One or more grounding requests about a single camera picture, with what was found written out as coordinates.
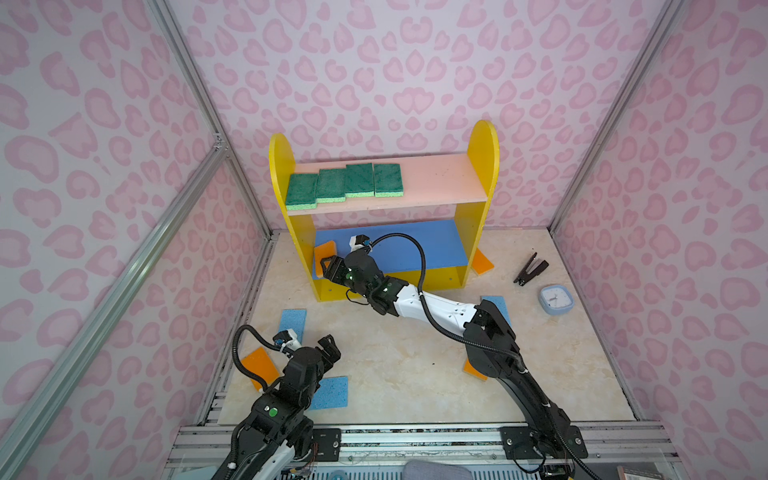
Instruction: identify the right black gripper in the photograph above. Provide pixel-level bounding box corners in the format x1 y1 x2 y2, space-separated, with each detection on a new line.
317 254 373 298

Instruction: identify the orange sponge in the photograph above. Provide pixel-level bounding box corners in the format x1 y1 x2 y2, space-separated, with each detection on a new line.
471 249 495 275
313 240 337 278
462 360 488 381
241 347 280 386

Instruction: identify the green sponge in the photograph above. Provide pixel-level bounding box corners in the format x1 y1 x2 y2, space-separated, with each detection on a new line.
373 163 404 198
316 168 346 204
344 163 375 198
285 173 319 211

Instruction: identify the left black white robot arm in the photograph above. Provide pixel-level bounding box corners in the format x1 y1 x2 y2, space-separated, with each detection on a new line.
213 335 341 479

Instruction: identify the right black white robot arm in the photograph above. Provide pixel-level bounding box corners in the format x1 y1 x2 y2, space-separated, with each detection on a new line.
320 247 588 465

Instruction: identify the yellow shelf with coloured boards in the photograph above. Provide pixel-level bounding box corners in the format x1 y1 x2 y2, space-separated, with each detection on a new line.
269 120 500 302

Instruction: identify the orange sponge beside shelf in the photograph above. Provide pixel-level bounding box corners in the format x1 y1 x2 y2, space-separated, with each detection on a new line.
471 249 495 275

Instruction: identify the blue sponge far left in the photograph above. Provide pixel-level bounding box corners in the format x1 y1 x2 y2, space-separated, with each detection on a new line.
279 309 307 343

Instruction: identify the blue sponge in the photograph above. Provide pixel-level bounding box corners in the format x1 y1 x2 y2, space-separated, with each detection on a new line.
310 376 349 410
279 309 307 343
481 296 512 325

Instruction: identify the blue sponge front left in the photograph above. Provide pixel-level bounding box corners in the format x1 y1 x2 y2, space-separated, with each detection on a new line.
310 376 349 410

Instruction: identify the blue sponge right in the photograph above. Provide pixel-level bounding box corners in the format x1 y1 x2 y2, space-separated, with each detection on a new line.
481 296 512 325

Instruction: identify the black clip tool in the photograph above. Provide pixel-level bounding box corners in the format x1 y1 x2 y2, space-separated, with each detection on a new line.
514 252 549 286

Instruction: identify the small blue white clock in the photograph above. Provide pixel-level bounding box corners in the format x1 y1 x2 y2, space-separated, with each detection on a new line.
538 285 575 316

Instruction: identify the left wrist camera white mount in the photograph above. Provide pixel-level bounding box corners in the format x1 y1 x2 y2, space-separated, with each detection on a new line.
273 329 302 356

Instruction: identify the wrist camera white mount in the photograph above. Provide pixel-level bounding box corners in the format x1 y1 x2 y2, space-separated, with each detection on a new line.
273 329 302 356
349 234 371 252

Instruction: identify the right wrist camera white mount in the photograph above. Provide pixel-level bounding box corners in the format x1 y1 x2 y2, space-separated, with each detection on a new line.
349 234 371 252

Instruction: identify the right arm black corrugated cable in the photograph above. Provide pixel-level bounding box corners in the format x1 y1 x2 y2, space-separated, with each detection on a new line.
365 232 529 376

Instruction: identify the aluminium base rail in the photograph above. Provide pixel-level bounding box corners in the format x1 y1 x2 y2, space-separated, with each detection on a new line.
160 421 688 479

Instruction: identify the left aluminium frame beam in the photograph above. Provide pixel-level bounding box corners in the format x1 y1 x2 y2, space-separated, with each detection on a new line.
1 139 228 479

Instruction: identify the right aluminium frame post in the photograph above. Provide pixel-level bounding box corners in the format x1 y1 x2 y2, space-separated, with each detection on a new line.
547 0 689 236

